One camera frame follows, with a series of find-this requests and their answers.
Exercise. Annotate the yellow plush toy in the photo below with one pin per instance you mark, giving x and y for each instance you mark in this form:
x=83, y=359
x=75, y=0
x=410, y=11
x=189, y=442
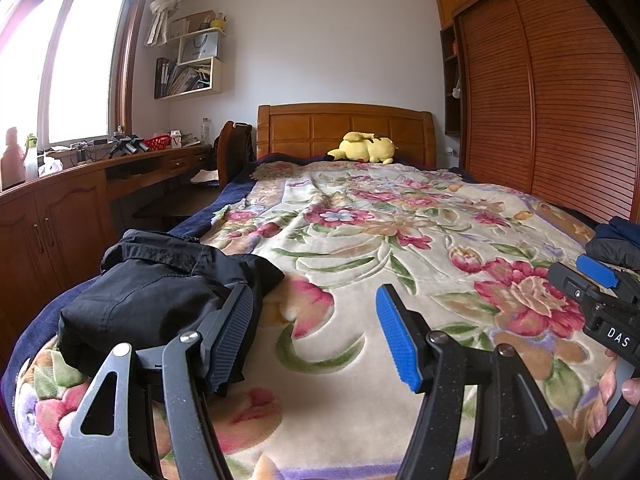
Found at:
x=362, y=149

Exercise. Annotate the navy folded garment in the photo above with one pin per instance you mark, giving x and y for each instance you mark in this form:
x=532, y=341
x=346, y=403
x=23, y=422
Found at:
x=622, y=230

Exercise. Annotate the wooden framed window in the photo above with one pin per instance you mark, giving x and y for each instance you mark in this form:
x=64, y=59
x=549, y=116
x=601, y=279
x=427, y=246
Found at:
x=80, y=60

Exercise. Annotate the dark grey padded jacket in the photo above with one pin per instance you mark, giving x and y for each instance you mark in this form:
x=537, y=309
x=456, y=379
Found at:
x=610, y=252

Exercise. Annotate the tied beige curtain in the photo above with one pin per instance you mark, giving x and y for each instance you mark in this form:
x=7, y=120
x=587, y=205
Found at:
x=167, y=5

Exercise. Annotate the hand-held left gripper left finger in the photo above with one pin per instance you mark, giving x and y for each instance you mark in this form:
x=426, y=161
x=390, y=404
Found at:
x=232, y=335

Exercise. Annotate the red plastic basket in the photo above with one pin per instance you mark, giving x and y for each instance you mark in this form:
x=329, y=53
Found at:
x=157, y=144

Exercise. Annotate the row of books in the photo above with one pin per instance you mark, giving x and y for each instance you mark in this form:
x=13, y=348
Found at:
x=182, y=80

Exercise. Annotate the floral blanket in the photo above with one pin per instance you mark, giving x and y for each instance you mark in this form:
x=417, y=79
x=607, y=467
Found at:
x=375, y=220

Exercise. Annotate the white paper bag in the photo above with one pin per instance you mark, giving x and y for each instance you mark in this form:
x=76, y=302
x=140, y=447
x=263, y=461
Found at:
x=199, y=49

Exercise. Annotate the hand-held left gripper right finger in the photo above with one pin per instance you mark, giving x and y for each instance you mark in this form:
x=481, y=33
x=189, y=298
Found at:
x=400, y=345

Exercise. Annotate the wooden chair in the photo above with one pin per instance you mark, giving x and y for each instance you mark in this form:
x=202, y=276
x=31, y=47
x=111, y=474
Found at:
x=227, y=150

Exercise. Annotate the white carton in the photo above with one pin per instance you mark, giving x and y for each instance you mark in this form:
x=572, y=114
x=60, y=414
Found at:
x=175, y=140

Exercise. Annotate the black devices on desk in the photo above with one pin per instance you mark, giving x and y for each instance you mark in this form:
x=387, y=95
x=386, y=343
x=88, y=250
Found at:
x=127, y=145

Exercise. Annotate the yellow cup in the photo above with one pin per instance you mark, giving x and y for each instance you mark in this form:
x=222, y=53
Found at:
x=217, y=23

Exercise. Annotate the black coat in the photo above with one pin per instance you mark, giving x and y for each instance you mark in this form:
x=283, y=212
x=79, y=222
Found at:
x=150, y=300

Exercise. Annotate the pink plastic bottle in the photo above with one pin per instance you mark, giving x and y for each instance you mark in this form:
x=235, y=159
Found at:
x=12, y=160

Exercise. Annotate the small white figurine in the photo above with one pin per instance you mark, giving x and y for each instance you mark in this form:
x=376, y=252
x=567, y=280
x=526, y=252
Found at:
x=456, y=89

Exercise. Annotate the person's right hand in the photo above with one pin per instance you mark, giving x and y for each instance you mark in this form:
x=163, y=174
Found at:
x=602, y=395

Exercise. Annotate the white cloth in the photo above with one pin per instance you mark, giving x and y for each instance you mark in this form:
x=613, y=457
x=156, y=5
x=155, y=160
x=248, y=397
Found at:
x=205, y=177

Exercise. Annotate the wooden slatted wardrobe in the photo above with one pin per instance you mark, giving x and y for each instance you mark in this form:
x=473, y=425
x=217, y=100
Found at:
x=550, y=110

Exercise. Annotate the clear water bottle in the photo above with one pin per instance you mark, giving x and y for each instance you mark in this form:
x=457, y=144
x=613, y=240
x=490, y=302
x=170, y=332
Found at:
x=205, y=131

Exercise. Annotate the white wall shelf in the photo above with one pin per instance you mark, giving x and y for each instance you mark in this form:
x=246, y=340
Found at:
x=216, y=77

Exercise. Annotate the wooden desk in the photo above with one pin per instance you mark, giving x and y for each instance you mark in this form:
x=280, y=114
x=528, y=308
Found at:
x=65, y=210

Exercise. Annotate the green capped bottle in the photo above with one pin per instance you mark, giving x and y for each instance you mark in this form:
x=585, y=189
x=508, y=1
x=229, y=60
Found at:
x=31, y=157

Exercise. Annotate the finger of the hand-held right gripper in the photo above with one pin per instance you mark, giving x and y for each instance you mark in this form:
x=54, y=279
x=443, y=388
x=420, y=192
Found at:
x=597, y=270
x=570, y=285

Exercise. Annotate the wooden bed headboard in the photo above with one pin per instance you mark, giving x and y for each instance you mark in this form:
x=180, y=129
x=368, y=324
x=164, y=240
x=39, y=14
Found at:
x=300, y=130

